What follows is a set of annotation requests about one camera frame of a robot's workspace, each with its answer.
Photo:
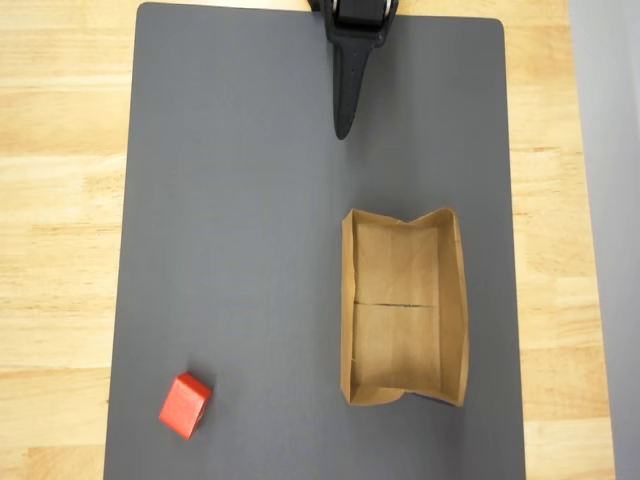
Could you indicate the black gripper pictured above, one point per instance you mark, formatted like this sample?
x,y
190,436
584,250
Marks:
x,y
353,39

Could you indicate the red cube with letter B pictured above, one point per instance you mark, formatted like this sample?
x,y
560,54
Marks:
x,y
182,405

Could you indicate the brown paper box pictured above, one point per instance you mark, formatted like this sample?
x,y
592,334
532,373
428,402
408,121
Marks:
x,y
395,340

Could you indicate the dark grey mat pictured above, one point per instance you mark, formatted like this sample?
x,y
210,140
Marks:
x,y
250,250

